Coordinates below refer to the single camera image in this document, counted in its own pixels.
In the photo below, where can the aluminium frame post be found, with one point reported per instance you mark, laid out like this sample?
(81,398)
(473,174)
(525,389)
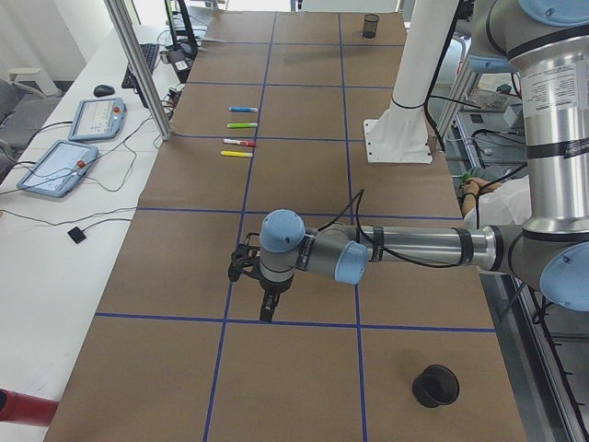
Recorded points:
(123,25)

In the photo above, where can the yellow marker pen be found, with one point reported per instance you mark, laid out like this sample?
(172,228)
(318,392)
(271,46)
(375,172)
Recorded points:
(226,153)

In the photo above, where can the far black mesh cup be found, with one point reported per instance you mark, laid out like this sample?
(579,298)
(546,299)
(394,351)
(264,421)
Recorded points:
(370,25)

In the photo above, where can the lower teach pendant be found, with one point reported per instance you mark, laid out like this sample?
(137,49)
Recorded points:
(60,169)

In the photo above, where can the black computer mouse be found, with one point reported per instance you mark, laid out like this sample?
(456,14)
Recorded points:
(102,90)

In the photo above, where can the blue marker pen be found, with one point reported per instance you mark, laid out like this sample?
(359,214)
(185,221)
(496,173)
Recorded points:
(243,109)

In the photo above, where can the red water bottle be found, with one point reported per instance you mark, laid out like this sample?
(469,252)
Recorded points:
(24,409)

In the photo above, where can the person's hand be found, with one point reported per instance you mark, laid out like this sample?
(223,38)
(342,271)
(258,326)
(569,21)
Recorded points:
(476,186)

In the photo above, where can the small black square device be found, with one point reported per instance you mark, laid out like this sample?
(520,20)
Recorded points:
(76,234)

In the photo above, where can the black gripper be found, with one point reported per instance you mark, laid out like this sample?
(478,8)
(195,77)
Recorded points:
(274,285)

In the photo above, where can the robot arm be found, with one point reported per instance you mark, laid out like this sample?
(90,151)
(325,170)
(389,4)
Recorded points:
(546,42)

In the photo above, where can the brown paper table cover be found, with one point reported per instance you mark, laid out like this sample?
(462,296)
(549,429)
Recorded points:
(222,320)

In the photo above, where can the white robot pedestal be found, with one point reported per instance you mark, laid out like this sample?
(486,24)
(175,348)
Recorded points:
(400,135)

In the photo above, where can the teach pendant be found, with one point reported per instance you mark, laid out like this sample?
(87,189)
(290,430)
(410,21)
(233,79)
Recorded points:
(60,169)
(97,119)

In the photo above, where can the upper teach pendant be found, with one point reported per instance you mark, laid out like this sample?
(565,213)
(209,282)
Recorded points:
(97,119)

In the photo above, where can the red capped white marker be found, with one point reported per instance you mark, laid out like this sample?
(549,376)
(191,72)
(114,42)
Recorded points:
(245,143)

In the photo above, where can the green marker pen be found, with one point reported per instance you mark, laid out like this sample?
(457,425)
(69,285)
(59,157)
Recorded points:
(242,125)

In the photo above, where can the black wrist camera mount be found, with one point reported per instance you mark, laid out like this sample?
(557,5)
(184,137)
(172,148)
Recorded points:
(245,260)

